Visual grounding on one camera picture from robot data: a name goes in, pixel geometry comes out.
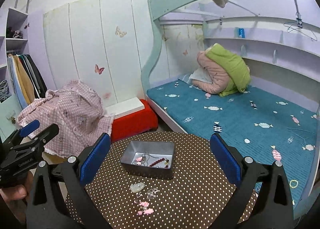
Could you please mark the folded clothes on shelf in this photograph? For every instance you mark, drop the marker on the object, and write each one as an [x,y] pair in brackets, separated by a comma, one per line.
[15,34]

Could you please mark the white open wardrobe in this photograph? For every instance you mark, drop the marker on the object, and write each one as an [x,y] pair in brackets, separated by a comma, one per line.
[16,44]

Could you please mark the red stool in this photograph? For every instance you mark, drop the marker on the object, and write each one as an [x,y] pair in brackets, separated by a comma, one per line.
[135,124]

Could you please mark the grey metal tin box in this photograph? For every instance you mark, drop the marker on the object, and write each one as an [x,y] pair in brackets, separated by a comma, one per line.
[130,166]

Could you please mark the pink butterfly wall sticker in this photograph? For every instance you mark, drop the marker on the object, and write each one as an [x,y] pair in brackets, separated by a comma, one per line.
[99,69]

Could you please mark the beige butterfly wall sticker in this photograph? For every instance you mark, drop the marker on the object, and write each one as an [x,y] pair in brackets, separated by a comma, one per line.
[120,32]

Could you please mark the small orange butterfly sticker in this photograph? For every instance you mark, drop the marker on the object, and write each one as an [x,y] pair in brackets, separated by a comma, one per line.
[185,52]

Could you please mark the small silver charm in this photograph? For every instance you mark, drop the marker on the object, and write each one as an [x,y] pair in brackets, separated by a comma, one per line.
[139,194]

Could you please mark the grey knitted item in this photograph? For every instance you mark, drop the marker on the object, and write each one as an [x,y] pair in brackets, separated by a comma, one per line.
[3,91]

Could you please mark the white pillow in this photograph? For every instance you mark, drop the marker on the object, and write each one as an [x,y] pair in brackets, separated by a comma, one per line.
[200,75]

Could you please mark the light blue hanging garment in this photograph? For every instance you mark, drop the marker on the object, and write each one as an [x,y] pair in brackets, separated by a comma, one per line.
[15,81]

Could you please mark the pink checked cartoon cloth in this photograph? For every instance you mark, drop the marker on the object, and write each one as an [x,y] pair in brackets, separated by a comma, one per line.
[72,111]

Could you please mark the white board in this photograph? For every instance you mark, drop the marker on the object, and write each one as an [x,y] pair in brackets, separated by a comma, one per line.
[127,108]

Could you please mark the mustard hanging garment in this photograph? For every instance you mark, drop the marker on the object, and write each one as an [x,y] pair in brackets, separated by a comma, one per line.
[25,79]

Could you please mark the pink flower ornament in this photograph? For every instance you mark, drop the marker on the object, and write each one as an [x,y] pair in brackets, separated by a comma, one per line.
[138,161]

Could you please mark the pink quilt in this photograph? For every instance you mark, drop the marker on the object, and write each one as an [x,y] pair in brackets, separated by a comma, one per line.
[217,79]

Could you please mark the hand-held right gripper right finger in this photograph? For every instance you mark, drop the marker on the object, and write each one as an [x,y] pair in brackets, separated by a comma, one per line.
[225,160]

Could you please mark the brown polka dot tablecloth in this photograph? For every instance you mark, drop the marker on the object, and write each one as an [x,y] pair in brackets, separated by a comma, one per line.
[195,194]

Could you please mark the person's left hand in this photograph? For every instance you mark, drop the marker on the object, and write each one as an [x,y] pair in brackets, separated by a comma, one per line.
[15,191]

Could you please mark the pink flower hair clip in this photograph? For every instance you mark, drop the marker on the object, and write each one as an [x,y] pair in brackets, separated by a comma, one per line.
[143,203]
[147,211]

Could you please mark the metal hanging clip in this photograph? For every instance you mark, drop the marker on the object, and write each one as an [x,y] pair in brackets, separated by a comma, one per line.
[299,20]

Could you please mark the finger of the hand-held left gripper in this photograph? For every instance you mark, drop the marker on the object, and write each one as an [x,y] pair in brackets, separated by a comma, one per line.
[46,134]
[29,128]

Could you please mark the pale jade pendant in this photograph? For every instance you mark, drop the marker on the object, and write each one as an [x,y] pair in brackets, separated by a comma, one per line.
[137,187]

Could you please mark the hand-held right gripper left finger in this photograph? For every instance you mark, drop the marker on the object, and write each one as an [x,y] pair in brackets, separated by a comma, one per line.
[94,160]

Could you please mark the dark butterfly sticker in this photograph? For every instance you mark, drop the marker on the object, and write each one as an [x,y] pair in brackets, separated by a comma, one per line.
[26,25]

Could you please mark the green blanket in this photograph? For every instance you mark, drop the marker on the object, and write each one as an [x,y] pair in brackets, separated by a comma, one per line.
[231,69]

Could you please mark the dark hanging garments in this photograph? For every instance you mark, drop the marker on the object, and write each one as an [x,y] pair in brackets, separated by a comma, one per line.
[37,74]

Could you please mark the teal candy print mattress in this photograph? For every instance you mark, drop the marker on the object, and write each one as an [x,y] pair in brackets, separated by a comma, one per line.
[237,124]

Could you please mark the clear crystal earrings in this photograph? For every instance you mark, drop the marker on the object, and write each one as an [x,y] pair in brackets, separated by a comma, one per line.
[152,193]

